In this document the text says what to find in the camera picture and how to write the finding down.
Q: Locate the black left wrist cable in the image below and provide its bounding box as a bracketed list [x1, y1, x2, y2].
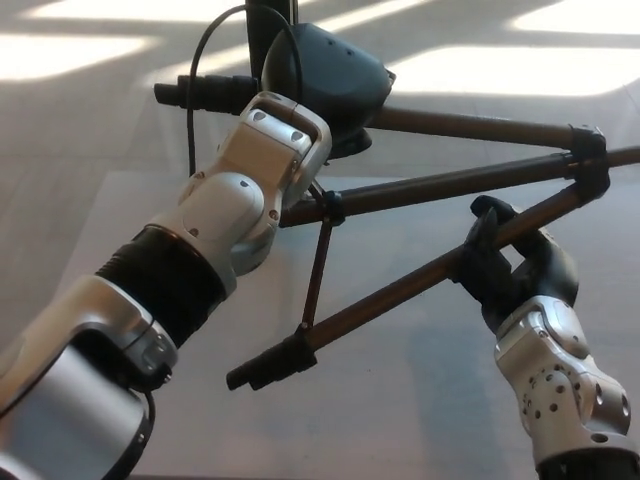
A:
[185, 4, 304, 176]

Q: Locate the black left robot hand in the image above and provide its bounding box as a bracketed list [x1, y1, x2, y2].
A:
[260, 22, 398, 161]

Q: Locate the bronze and black camera tripod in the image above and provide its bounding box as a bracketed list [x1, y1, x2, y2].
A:
[153, 73, 640, 392]

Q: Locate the black upright stand post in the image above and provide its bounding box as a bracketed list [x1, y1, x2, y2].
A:
[244, 0, 300, 81]

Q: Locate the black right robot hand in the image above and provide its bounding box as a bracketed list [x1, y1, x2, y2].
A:
[447, 195, 582, 337]

